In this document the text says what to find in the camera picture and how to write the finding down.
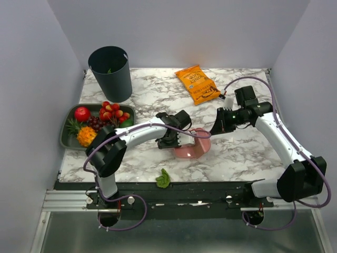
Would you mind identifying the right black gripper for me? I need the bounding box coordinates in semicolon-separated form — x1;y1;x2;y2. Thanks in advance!
209;106;249;135

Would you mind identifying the pink hand brush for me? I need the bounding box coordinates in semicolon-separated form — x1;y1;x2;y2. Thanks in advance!
190;128;211;158

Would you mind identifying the pink dustpan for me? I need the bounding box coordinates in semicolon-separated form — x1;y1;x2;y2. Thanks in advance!
173;140;203;158

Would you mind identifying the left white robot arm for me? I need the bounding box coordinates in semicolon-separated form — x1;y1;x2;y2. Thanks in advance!
83;110;192;208

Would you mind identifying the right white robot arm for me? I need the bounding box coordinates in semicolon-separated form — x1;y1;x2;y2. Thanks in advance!
211;86;326;207

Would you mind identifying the orange chips bag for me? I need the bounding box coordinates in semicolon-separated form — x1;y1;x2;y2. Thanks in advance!
175;65;221;105

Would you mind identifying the green lime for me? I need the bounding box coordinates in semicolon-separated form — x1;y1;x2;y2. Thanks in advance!
120;119;134;128

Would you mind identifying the red cherry bunch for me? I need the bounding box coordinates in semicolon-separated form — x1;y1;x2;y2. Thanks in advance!
99;101;131;125

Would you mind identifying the dark grape bunch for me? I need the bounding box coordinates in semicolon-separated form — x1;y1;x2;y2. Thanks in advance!
87;116;113;132

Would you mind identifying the red apple back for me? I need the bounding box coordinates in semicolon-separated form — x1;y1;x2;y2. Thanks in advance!
74;106;91;122

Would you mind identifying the dark grey waste bin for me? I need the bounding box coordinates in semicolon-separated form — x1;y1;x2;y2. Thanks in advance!
88;46;133;103

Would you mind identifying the grey fruit tray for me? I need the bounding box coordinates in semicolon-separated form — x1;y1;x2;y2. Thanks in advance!
59;104;136;151

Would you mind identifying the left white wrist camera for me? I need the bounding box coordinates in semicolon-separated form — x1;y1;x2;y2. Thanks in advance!
177;132;195;146

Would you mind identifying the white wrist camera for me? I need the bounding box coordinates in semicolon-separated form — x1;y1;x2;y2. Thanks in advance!
177;132;195;146
223;97;234;111

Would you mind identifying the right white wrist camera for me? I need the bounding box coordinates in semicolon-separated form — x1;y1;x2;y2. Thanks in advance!
223;97;234;111

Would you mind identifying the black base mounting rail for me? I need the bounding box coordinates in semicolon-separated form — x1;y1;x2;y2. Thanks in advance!
54;181;273;221

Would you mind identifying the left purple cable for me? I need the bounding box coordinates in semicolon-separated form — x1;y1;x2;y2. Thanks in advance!
83;123;212;231

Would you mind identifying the aluminium frame rail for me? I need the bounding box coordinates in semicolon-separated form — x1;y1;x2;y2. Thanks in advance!
42;189;321;212

